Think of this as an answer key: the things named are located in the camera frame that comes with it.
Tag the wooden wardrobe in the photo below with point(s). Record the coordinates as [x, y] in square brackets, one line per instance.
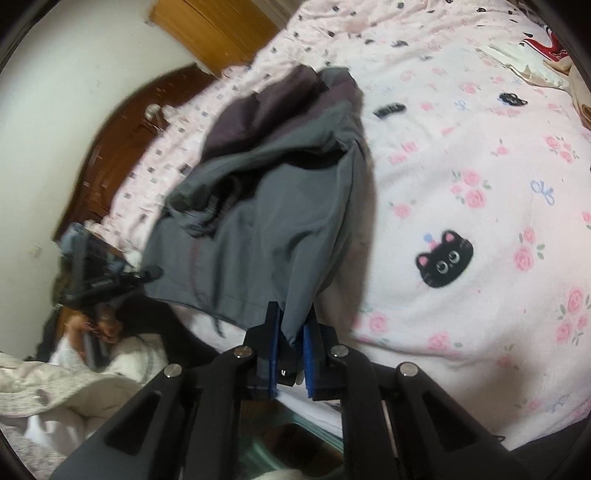
[217, 32]

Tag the purple grey hooded jacket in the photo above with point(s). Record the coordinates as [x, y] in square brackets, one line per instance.
[268, 207]

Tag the beige knit garment pile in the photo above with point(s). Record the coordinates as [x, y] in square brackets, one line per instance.
[46, 387]

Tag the person's left hand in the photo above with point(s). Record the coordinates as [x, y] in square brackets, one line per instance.
[113, 328]

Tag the wooden headboard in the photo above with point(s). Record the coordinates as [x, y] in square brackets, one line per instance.
[120, 147]

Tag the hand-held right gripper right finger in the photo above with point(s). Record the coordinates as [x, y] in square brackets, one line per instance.
[310, 364]

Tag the pile of clothes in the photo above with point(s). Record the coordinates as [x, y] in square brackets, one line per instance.
[69, 240]

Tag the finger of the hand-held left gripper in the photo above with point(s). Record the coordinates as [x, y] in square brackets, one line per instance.
[145, 276]

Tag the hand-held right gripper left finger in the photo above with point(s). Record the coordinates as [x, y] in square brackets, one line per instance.
[274, 350]

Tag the white cloth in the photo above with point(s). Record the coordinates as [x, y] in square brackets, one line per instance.
[517, 62]

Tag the white wall socket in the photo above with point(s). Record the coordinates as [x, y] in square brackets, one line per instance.
[34, 251]

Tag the red white garment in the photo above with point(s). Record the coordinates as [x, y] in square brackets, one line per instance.
[545, 46]

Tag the pink cat-print duvet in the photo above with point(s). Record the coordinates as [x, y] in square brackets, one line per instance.
[461, 161]

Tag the person's left forearm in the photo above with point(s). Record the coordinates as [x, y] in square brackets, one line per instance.
[134, 360]

